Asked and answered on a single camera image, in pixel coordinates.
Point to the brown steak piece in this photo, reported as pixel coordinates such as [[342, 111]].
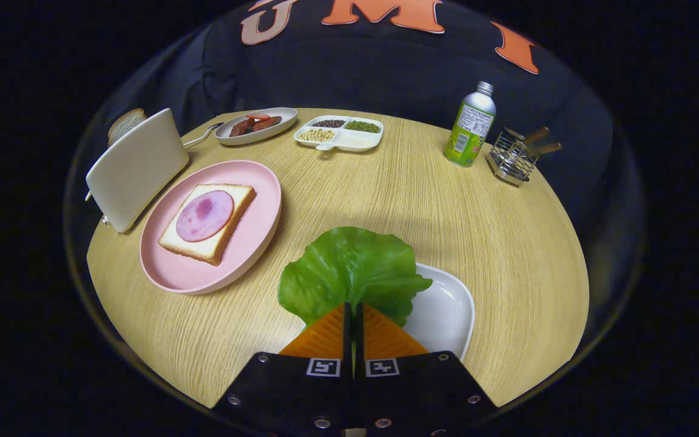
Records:
[[266, 123], [241, 127]]

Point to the white toaster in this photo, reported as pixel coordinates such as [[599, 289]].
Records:
[[137, 170]]

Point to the square white bread slice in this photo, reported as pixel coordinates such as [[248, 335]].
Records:
[[204, 247]]

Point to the pink ham slice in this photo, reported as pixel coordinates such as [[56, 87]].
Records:
[[205, 215]]

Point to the yellow soybeans pile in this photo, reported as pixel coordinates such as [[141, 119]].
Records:
[[317, 135]]

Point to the green lettuce leaf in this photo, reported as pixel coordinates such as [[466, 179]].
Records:
[[349, 267]]

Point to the black backdrop cloth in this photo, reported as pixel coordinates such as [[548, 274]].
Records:
[[386, 73]]

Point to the white divided dish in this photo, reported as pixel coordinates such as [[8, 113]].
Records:
[[358, 141]]

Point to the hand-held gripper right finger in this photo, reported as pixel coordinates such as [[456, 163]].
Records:
[[422, 388]]

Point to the green beans pile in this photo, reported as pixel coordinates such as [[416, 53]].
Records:
[[363, 126]]

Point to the grey round plate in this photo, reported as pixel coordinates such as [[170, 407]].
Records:
[[283, 118]]

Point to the red sausage slice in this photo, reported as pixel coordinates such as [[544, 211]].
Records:
[[258, 116]]

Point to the white plate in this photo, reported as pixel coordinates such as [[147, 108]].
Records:
[[440, 309]]

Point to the green label metal bottle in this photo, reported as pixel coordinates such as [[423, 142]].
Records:
[[469, 130]]

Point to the thick brown crust bread slice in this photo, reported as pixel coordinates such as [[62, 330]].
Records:
[[125, 123]]

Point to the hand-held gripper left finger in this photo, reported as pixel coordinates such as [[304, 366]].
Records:
[[289, 388]]

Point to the pink plate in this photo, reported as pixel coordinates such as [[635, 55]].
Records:
[[246, 243]]

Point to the dark red beans pile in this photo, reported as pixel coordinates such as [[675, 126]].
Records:
[[329, 123]]

